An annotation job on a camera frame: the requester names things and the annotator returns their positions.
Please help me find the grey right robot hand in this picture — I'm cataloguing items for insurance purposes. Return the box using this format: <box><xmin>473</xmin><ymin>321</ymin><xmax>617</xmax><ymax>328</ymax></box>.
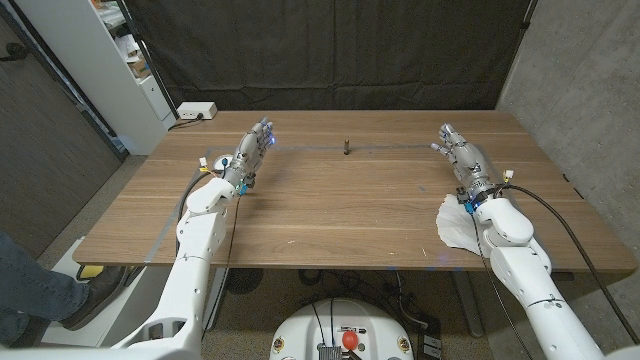
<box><xmin>430</xmin><ymin>123</ymin><xmax>504</xmax><ymax>212</ymax></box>

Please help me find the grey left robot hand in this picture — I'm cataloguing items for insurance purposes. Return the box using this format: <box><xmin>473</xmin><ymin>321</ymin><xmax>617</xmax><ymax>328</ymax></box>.
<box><xmin>222</xmin><ymin>117</ymin><xmax>277</xmax><ymax>197</ymax></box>

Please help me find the white paper towel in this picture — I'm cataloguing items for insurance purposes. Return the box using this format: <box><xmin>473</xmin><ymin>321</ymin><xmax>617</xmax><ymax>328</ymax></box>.
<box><xmin>435</xmin><ymin>193</ymin><xmax>495</xmax><ymax>258</ymax></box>

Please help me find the white power strip box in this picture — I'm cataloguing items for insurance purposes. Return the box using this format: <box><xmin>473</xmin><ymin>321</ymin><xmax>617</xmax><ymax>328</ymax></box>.
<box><xmin>177</xmin><ymin>101</ymin><xmax>219</xmax><ymax>121</ymax></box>

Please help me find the black round vented disc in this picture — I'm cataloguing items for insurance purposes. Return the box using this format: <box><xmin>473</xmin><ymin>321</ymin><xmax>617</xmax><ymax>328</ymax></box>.
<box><xmin>226</xmin><ymin>267</ymin><xmax>264</xmax><ymax>295</ymax></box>

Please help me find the black backdrop curtain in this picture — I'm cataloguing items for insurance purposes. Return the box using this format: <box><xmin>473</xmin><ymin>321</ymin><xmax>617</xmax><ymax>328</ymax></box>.
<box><xmin>122</xmin><ymin>0</ymin><xmax>539</xmax><ymax>113</ymax></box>

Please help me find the black backdrop stand pole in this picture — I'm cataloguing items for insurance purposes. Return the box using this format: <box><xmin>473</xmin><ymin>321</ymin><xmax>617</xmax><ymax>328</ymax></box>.
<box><xmin>518</xmin><ymin>0</ymin><xmax>539</xmax><ymax>32</ymax></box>
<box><xmin>114</xmin><ymin>0</ymin><xmax>181</xmax><ymax>121</ymax></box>

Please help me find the small cardboard box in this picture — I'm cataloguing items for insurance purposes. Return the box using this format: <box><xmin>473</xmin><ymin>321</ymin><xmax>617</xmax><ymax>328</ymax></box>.
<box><xmin>126</xmin><ymin>56</ymin><xmax>152</xmax><ymax>80</ymax></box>

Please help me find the grey table leg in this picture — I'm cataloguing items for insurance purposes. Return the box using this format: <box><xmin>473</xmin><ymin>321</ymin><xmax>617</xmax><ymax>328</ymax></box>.
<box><xmin>451</xmin><ymin>271</ymin><xmax>485</xmax><ymax>339</ymax></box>
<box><xmin>203</xmin><ymin>267</ymin><xmax>231</xmax><ymax>333</ymax></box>

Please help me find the white shelf cabinet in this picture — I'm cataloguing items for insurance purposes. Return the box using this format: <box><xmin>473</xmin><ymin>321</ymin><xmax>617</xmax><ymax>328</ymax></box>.
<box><xmin>14</xmin><ymin>0</ymin><xmax>178</xmax><ymax>157</ymax></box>

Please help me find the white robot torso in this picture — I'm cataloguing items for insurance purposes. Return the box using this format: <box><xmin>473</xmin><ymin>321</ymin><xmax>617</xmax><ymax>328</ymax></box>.
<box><xmin>269</xmin><ymin>297</ymin><xmax>416</xmax><ymax>360</ymax></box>

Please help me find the black floor power strip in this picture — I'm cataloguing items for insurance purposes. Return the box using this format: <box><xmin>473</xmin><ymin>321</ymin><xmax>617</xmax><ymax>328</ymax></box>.
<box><xmin>416</xmin><ymin>318</ymin><xmax>444</xmax><ymax>360</ymax></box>

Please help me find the white floor board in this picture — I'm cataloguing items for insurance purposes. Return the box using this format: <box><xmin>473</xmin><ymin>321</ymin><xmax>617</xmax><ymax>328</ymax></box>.
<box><xmin>41</xmin><ymin>236</ymin><xmax>177</xmax><ymax>347</ymax></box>

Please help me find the dark person's shoe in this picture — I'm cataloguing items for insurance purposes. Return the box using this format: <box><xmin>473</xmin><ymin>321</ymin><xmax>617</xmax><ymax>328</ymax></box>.
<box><xmin>59</xmin><ymin>265</ymin><xmax>127</xmax><ymax>332</ymax></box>

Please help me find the person's leg in jeans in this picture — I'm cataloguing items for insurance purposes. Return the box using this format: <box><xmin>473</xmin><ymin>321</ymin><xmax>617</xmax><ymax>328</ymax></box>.
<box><xmin>0</xmin><ymin>231</ymin><xmax>92</xmax><ymax>347</ymax></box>

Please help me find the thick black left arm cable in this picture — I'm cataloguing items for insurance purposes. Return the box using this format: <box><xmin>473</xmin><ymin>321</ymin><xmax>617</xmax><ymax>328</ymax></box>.
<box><xmin>174</xmin><ymin>170</ymin><xmax>225</xmax><ymax>253</ymax></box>

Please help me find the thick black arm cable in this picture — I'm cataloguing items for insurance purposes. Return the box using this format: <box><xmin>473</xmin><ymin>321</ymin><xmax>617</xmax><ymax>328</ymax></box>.
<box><xmin>499</xmin><ymin>183</ymin><xmax>640</xmax><ymax>347</ymax></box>
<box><xmin>174</xmin><ymin>170</ymin><xmax>225</xmax><ymax>253</ymax></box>

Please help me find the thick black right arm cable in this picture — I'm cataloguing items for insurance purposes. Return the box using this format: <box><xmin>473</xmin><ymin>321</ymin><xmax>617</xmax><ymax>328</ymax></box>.
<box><xmin>499</xmin><ymin>183</ymin><xmax>640</xmax><ymax>347</ymax></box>

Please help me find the black door handle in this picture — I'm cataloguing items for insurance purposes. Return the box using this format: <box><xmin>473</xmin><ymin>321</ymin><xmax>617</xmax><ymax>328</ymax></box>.
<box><xmin>0</xmin><ymin>41</ymin><xmax>30</xmax><ymax>64</ymax></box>

